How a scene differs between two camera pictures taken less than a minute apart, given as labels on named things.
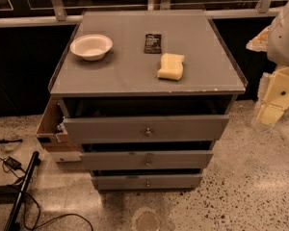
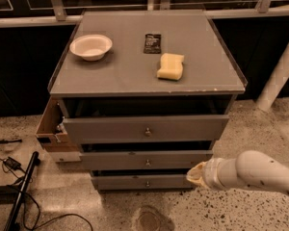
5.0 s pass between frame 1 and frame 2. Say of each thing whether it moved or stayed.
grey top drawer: stayed
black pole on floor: stayed
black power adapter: stayed
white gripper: moved
